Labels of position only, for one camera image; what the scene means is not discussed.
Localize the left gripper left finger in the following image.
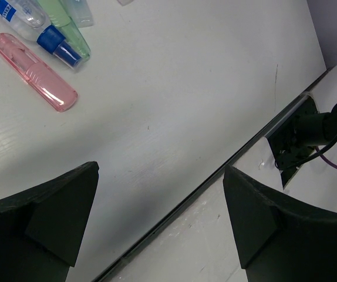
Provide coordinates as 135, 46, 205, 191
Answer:
0, 162, 99, 281

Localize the small pink highlighter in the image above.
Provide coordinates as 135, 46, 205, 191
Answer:
0, 33, 78, 112

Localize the light blue highlighter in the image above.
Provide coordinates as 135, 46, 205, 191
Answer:
62, 0, 94, 28

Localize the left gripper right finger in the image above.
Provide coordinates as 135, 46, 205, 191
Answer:
223, 166, 337, 281

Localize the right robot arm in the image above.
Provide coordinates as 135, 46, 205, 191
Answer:
294, 104, 337, 146

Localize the small green highlighter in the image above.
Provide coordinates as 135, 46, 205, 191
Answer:
37, 0, 91, 62

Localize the pink purple highlighter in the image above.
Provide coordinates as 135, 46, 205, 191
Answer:
117, 0, 133, 6

